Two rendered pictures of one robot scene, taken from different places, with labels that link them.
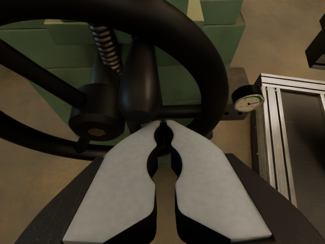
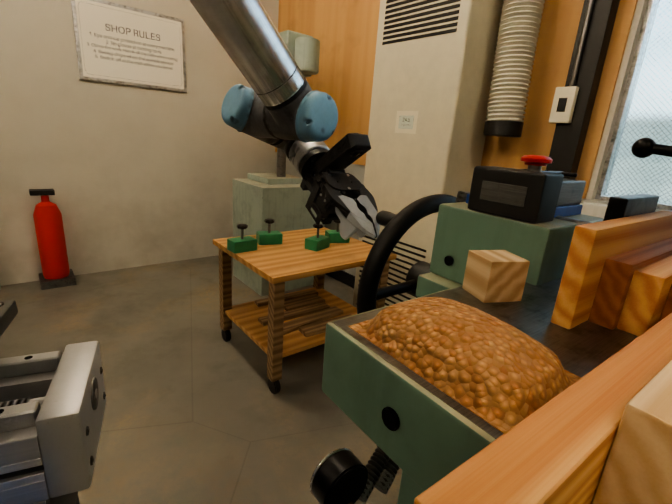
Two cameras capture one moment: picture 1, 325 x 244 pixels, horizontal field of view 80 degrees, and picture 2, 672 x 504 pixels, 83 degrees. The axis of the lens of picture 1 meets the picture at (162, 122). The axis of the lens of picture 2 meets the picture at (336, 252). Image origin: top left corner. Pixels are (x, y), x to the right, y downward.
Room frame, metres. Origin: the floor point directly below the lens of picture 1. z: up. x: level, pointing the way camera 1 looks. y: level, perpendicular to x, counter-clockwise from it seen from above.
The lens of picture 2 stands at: (0.51, -0.40, 1.03)
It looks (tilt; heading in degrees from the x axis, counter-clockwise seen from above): 17 degrees down; 144
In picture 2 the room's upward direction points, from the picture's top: 4 degrees clockwise
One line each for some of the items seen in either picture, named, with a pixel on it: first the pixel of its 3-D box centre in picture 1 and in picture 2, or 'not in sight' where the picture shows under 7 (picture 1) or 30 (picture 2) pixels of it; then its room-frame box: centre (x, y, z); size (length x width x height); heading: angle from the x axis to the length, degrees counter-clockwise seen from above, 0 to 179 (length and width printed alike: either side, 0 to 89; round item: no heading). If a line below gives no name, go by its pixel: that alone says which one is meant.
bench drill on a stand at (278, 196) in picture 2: not in sight; (282, 169); (-1.80, 0.79, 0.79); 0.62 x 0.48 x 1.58; 3
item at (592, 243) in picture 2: not in sight; (623, 260); (0.39, 0.01, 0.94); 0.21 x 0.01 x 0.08; 91
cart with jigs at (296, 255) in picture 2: not in sight; (301, 288); (-0.95, 0.48, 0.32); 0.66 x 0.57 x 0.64; 93
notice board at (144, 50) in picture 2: not in sight; (134, 47); (-2.49, 0.06, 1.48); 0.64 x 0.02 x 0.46; 94
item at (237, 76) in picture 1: (230, 94); not in sight; (0.33, -0.18, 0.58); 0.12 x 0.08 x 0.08; 1
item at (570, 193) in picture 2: not in sight; (521, 187); (0.27, 0.04, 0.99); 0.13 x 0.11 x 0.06; 91
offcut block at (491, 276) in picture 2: not in sight; (494, 275); (0.33, -0.09, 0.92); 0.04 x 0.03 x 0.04; 70
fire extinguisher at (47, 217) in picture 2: not in sight; (51, 237); (-2.36, -0.51, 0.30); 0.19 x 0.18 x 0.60; 4
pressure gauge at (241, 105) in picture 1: (245, 99); (341, 489); (0.26, -0.18, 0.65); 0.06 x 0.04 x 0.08; 91
